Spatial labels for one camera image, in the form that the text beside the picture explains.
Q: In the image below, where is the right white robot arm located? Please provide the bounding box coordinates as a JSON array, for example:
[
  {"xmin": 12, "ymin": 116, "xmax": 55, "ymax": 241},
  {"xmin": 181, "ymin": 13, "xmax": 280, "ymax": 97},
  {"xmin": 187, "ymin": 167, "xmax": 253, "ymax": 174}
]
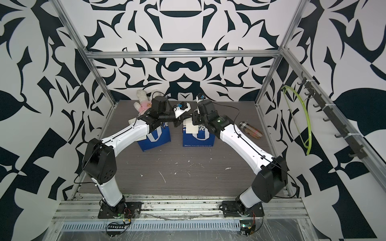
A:
[{"xmin": 193, "ymin": 99, "xmax": 288, "ymax": 212}]

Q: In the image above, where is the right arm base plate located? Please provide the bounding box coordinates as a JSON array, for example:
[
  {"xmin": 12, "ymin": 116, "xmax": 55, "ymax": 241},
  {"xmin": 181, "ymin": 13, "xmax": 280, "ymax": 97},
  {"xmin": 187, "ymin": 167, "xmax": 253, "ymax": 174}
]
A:
[{"xmin": 219, "ymin": 200, "xmax": 264, "ymax": 218}]

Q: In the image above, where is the blue white paper bag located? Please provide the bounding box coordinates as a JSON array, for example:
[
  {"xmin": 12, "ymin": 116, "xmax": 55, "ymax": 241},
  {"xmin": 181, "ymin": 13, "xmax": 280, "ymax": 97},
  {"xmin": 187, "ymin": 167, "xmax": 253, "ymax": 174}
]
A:
[
  {"xmin": 137, "ymin": 123, "xmax": 171, "ymax": 152},
  {"xmin": 183, "ymin": 123, "xmax": 215, "ymax": 147}
]

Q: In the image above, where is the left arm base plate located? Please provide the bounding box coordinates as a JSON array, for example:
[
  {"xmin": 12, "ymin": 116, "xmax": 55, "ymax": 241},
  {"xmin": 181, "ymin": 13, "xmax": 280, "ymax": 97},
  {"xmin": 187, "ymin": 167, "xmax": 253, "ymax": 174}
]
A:
[{"xmin": 98, "ymin": 200, "xmax": 143, "ymax": 220}]

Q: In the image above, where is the white paper receipt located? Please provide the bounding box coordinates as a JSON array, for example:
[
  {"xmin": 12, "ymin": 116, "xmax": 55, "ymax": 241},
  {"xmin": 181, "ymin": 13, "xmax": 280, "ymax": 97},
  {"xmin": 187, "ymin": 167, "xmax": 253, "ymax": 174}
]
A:
[
  {"xmin": 128, "ymin": 117, "xmax": 145, "ymax": 142},
  {"xmin": 184, "ymin": 117, "xmax": 199, "ymax": 134}
]

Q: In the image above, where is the dark wall hook rack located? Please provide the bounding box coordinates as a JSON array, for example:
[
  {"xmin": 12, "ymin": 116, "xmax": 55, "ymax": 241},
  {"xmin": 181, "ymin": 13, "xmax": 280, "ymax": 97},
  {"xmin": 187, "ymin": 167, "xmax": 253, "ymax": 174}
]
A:
[{"xmin": 298, "ymin": 73, "xmax": 368, "ymax": 160}]

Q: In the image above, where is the green clothes hanger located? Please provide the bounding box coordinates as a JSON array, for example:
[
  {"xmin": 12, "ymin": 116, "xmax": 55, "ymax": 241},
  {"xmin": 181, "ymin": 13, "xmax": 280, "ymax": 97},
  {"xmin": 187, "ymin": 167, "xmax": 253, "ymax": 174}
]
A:
[{"xmin": 280, "ymin": 85, "xmax": 313, "ymax": 156}]

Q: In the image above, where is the white plush bunny pink shirt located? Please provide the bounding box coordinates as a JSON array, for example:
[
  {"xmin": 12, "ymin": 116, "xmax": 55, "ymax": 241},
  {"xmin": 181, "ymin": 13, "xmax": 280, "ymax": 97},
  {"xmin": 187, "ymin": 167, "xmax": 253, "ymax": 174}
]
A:
[{"xmin": 133, "ymin": 89, "xmax": 163, "ymax": 115}]

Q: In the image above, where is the black usb hub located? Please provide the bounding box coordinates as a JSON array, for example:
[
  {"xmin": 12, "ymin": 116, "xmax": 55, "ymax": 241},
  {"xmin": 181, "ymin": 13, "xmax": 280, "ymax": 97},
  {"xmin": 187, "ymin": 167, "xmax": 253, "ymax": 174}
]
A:
[{"xmin": 105, "ymin": 222, "xmax": 131, "ymax": 237}]

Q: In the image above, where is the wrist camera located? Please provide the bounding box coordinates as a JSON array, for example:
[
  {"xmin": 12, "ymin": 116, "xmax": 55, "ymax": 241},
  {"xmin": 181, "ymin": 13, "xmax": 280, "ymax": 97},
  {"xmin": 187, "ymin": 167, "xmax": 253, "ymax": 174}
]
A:
[
  {"xmin": 173, "ymin": 101, "xmax": 191, "ymax": 119},
  {"xmin": 196, "ymin": 93, "xmax": 207, "ymax": 105}
]

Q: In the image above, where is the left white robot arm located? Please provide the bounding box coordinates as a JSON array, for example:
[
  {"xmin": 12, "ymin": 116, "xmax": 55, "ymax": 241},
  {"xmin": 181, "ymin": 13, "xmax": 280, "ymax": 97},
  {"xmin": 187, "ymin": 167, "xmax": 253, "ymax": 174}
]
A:
[{"xmin": 82, "ymin": 96, "xmax": 191, "ymax": 213}]

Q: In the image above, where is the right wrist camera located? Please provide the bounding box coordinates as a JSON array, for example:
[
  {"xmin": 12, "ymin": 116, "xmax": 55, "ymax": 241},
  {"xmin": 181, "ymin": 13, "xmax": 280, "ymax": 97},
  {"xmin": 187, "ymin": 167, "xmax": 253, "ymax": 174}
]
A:
[{"xmin": 196, "ymin": 93, "xmax": 207, "ymax": 105}]

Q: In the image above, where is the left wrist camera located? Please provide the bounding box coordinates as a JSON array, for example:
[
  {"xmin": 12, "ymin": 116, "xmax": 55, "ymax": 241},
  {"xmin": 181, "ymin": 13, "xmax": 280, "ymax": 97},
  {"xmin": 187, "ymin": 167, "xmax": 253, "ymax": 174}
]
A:
[{"xmin": 173, "ymin": 101, "xmax": 191, "ymax": 119}]

